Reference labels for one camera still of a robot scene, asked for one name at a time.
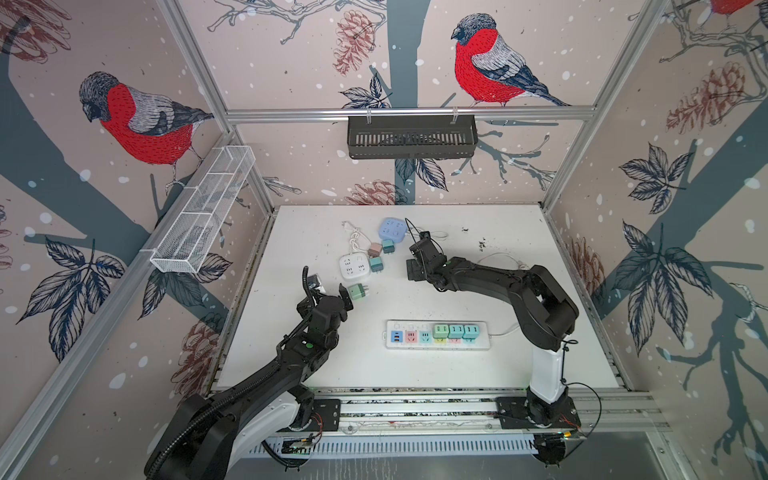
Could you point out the white wire mesh shelf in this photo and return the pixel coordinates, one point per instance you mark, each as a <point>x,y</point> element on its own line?
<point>193,232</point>

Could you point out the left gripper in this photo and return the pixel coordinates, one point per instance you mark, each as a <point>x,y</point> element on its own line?
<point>345,298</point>

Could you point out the dark teal plug adapter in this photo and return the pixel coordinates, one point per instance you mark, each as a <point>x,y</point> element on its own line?
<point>388,246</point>

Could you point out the pink plug adapter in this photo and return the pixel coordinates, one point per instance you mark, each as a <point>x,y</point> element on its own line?
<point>375,250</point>

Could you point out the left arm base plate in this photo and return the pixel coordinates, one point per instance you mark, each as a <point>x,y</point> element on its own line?
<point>318,415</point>

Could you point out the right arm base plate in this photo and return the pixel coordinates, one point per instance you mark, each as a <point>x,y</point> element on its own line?
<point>523,413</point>

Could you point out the blue square power socket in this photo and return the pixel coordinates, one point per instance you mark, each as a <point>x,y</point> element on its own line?
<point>393,229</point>

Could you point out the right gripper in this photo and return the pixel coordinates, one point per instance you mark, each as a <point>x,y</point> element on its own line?
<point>413,268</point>

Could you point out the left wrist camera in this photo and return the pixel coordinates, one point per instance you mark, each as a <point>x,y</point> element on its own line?
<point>315,284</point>

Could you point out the white square power socket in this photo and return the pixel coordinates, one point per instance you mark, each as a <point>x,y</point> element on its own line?
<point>354,266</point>

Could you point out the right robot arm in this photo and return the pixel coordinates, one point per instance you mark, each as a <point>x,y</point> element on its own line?
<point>545,314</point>

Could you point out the black wall basket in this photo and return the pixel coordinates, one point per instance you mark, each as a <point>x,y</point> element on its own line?
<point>412,137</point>

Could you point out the long white power strip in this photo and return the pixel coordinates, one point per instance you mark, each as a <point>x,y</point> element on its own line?
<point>418,335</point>

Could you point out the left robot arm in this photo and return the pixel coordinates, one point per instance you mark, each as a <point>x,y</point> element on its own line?
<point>206,436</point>

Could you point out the light green plug adapter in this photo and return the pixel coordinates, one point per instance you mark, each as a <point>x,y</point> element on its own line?
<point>440,331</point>

